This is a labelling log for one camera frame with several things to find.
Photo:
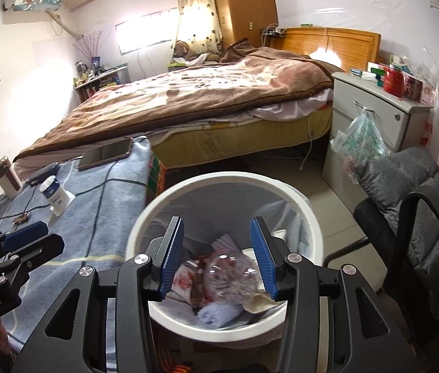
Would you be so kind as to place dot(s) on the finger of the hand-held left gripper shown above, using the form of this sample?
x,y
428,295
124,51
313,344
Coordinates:
x,y
25,235
40,250

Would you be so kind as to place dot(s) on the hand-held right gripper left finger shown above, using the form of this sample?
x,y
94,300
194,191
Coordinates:
x,y
173,256

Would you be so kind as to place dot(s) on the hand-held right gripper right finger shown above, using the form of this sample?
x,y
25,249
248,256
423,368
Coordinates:
x,y
264,256

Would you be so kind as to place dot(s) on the red and white wrapper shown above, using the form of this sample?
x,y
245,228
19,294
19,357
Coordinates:
x,y
186,281

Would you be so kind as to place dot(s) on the white round trash bin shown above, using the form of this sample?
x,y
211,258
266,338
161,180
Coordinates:
x,y
141,237

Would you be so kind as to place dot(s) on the crushed clear plastic bottle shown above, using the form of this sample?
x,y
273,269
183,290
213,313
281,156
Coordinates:
x,y
231,278

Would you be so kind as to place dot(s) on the short white foam net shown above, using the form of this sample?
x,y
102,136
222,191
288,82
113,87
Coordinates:
x,y
227,241

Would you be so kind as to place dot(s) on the long white foam net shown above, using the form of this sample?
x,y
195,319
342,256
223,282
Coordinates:
x,y
217,315

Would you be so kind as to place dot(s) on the brown candy wrapper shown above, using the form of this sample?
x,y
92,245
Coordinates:
x,y
22,218

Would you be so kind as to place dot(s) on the white bottle with blue label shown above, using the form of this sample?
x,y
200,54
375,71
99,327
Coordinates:
x,y
57,198

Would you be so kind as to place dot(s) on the brown white box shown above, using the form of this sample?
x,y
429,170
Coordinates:
x,y
7,176

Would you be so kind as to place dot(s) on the dark blue case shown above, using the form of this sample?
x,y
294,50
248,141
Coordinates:
x,y
44,173

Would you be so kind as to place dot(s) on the blue plaid blanket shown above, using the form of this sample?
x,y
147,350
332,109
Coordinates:
x,y
99,209

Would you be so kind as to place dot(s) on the red green plaid cloth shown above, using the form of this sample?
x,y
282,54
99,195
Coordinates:
x,y
156,176

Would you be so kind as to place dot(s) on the smartphone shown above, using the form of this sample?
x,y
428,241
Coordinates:
x,y
105,154

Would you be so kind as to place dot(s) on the bed mattress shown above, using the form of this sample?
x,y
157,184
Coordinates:
x,y
243,132

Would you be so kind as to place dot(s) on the green printed plastic bag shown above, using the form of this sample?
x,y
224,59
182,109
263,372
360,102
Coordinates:
x,y
359,140

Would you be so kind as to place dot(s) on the grey cushioned armchair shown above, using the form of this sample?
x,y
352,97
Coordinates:
x,y
417,209

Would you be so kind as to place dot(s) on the bed with brown blanket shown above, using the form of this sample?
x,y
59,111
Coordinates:
x,y
188,89

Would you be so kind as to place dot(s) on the cluttered desk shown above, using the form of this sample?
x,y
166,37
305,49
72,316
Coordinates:
x,y
99,83

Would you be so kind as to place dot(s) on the grey nightstand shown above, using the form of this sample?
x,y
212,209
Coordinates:
x,y
379,124

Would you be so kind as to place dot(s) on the dried branches in vase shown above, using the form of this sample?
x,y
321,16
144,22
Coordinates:
x,y
91,48

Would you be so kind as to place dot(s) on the teddy bear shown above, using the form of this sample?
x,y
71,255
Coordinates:
x,y
188,52

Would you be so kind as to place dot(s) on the red jar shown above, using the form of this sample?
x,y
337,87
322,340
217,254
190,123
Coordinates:
x,y
393,81

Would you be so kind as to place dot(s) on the green and white box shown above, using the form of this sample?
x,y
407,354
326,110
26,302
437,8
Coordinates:
x,y
379,69

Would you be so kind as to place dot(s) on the red box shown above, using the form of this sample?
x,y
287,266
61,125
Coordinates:
x,y
412,87

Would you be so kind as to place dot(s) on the window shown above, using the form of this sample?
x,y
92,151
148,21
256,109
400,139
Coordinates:
x,y
145,31

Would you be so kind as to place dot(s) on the wooden headboard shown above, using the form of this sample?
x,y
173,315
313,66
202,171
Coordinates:
x,y
351,44

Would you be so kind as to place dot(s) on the patterned curtain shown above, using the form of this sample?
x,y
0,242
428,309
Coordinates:
x,y
198,11

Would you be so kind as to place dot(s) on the wooden wardrobe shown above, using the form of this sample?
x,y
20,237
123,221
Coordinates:
x,y
246,4

